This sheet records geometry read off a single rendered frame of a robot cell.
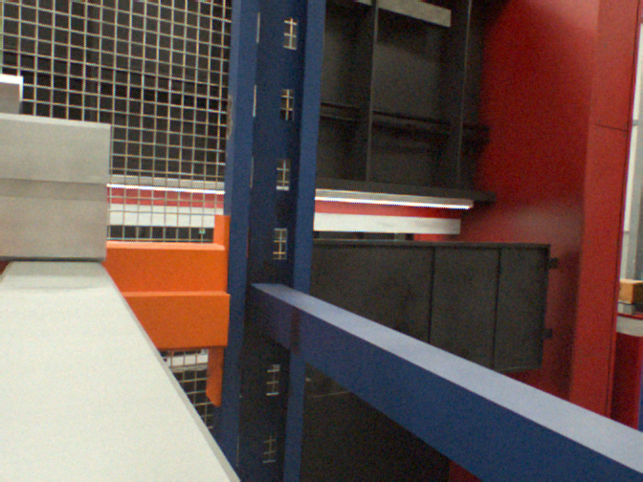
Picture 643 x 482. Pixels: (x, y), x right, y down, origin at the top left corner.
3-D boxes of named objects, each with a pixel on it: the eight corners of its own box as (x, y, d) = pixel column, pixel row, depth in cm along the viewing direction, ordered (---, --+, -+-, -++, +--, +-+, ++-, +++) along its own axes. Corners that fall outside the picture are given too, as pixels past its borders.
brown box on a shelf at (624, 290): (628, 297, 368) (630, 276, 367) (669, 304, 344) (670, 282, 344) (590, 297, 356) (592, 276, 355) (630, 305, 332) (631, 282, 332)
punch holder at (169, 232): (188, 275, 203) (189, 225, 202) (197, 278, 196) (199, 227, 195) (142, 275, 195) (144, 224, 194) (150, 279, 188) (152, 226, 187)
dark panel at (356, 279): (537, 366, 219) (545, 243, 217) (542, 368, 218) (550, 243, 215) (248, 409, 157) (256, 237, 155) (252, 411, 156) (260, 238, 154)
